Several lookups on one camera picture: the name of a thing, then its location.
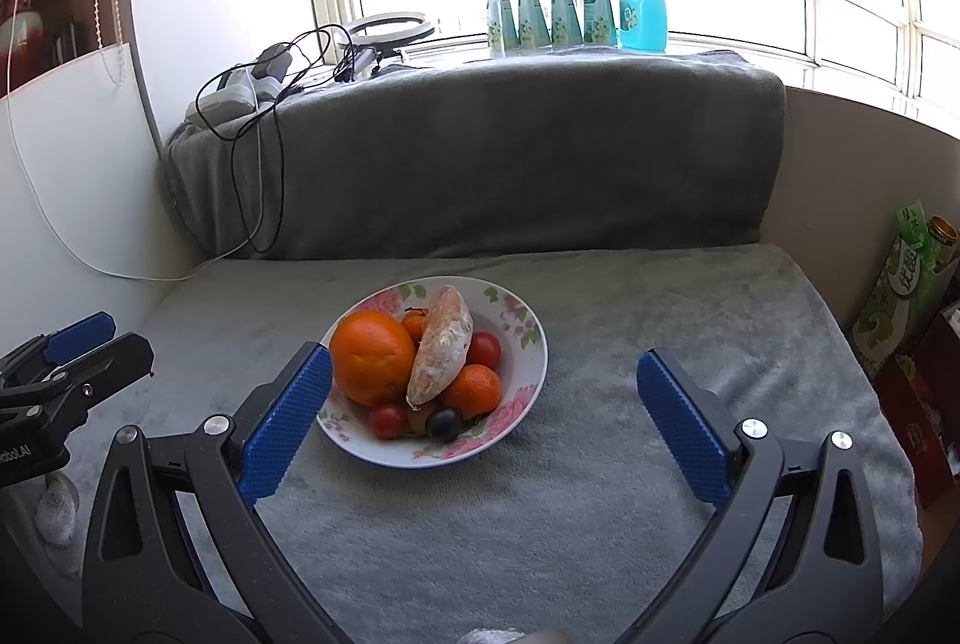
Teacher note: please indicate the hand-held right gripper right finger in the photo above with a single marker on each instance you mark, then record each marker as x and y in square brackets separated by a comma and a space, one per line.
[682, 423]

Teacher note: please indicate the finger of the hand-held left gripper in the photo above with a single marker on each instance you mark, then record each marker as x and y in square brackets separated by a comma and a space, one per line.
[112, 363]
[79, 333]

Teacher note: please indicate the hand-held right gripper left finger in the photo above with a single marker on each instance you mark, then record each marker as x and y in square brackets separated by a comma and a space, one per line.
[289, 419]

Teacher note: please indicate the red cherry tomato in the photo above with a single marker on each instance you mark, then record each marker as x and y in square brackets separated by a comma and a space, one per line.
[388, 420]
[484, 349]

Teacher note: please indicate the large orange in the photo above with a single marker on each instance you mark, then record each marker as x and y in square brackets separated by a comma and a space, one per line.
[371, 359]

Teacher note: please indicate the brown kiwi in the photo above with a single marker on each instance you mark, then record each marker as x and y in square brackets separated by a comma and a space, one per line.
[418, 420]

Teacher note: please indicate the dark plum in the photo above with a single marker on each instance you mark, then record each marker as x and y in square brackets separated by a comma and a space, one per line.
[445, 424]

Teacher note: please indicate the small mandarin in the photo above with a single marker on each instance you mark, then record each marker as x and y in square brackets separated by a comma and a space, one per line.
[415, 323]
[471, 388]

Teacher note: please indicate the peeled pomelo segment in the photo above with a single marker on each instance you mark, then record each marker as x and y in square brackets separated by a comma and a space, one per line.
[442, 344]

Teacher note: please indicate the white floral bowl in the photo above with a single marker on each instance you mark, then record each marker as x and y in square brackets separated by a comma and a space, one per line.
[519, 344]

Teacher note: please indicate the person's left forearm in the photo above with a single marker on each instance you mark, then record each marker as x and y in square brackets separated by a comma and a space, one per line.
[56, 513]

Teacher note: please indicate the person's right forearm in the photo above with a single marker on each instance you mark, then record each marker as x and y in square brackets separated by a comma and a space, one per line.
[487, 636]

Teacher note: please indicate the light grey seat blanket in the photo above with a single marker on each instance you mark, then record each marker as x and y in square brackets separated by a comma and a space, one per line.
[600, 314]

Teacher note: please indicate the dark red box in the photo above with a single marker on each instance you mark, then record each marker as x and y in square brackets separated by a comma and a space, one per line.
[926, 419]

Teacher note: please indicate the green carton box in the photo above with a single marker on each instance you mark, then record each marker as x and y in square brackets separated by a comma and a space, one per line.
[896, 292]

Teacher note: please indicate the white power strip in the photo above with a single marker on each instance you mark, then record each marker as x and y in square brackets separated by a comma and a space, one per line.
[225, 98]

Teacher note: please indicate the dark books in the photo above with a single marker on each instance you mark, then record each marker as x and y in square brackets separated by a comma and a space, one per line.
[67, 43]

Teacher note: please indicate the red and white vase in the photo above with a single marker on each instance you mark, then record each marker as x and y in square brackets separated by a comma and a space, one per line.
[22, 37]

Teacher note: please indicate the dark grey backrest cushion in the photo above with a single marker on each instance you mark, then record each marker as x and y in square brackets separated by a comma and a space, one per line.
[525, 164]

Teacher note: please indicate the gold capped bottle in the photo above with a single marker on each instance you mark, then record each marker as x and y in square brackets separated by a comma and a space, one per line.
[945, 239]

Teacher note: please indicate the grey power adapter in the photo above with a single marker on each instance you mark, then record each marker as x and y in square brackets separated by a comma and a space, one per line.
[274, 62]

